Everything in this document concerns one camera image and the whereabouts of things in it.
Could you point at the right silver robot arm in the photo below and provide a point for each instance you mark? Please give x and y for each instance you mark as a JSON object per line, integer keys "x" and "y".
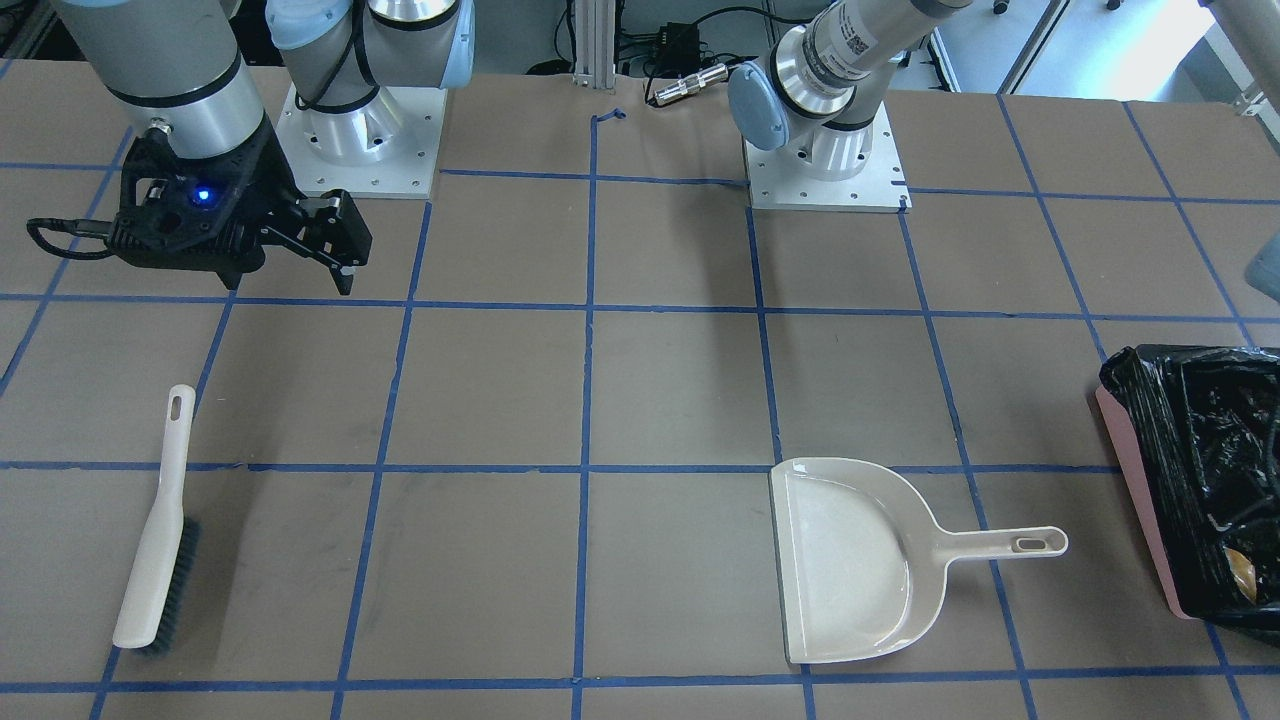
{"x": 179, "y": 61}

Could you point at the aluminium frame post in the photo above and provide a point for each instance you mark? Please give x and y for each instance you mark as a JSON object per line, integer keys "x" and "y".
{"x": 594, "y": 34}

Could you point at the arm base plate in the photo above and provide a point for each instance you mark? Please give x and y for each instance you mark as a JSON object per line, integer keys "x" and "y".
{"x": 387, "y": 150}
{"x": 831, "y": 170}

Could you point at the beige hand brush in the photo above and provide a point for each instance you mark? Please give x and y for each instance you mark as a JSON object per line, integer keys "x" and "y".
{"x": 148, "y": 618}

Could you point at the bin with black bag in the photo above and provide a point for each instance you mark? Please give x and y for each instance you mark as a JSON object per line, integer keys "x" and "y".
{"x": 1195, "y": 431}

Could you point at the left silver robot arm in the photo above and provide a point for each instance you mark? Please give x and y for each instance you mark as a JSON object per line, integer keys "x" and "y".
{"x": 830, "y": 74}

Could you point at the beige plastic dustpan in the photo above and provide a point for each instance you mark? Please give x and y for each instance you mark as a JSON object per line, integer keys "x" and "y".
{"x": 863, "y": 562}

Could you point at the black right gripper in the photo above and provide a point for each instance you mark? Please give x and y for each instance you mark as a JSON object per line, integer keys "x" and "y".
{"x": 267, "y": 192}

